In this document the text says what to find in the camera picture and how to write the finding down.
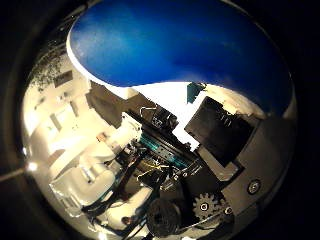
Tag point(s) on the dark framed wall picture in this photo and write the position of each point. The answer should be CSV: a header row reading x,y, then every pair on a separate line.
x,y
63,79

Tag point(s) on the green wall plant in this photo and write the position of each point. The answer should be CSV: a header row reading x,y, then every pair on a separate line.
x,y
46,68

